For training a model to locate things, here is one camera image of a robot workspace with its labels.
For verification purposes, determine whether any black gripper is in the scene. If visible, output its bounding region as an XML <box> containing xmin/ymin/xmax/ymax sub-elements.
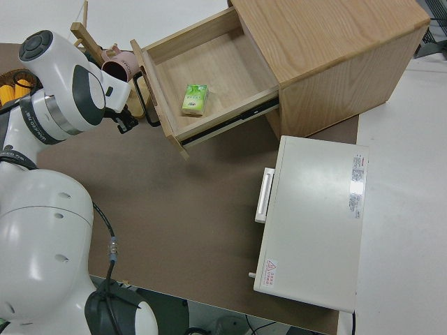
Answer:
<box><xmin>104</xmin><ymin>107</ymin><xmax>139</xmax><ymax>135</ymax></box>

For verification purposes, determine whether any wooden drawer with black handle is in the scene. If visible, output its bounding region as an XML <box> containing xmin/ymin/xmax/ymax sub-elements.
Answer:
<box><xmin>130</xmin><ymin>7</ymin><xmax>280</xmax><ymax>161</ymax></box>

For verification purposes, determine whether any pink mug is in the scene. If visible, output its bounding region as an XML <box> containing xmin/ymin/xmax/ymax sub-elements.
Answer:
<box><xmin>101</xmin><ymin>43</ymin><xmax>139</xmax><ymax>84</ymax></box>

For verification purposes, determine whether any green tissue pack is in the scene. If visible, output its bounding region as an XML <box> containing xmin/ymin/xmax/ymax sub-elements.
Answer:
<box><xmin>181</xmin><ymin>83</ymin><xmax>210</xmax><ymax>117</ymax></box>

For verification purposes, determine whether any dark blue mug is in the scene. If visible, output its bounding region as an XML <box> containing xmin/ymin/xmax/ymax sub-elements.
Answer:
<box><xmin>83</xmin><ymin>51</ymin><xmax>103</xmax><ymax>69</ymax></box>

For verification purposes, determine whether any wooden mug rack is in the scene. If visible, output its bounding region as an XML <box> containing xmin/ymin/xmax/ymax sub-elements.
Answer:
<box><xmin>71</xmin><ymin>22</ymin><xmax>146</xmax><ymax>119</ymax></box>

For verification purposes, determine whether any brown table mat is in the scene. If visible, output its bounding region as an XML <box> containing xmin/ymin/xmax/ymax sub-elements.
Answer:
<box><xmin>0</xmin><ymin>41</ymin><xmax>360</xmax><ymax>335</ymax></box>

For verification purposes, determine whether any yellow corn cob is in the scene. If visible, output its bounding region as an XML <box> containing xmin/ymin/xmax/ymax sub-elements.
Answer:
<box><xmin>13</xmin><ymin>79</ymin><xmax>32</xmax><ymax>97</ymax></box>
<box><xmin>0</xmin><ymin>85</ymin><xmax>17</xmax><ymax>105</ymax></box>

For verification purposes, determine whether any brown wicker basket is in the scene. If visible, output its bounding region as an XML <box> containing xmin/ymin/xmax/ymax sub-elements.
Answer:
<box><xmin>0</xmin><ymin>69</ymin><xmax>40</xmax><ymax>105</ymax></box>

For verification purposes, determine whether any white toaster oven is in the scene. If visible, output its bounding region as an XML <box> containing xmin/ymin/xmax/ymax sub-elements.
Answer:
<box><xmin>247</xmin><ymin>135</ymin><xmax>370</xmax><ymax>313</ymax></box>

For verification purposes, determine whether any light wooden cabinet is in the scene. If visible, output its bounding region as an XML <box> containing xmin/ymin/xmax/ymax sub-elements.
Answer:
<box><xmin>228</xmin><ymin>0</ymin><xmax>431</xmax><ymax>140</ymax></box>

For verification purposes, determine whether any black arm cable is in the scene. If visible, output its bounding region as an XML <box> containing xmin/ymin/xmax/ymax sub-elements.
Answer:
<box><xmin>92</xmin><ymin>201</ymin><xmax>122</xmax><ymax>315</ymax></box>

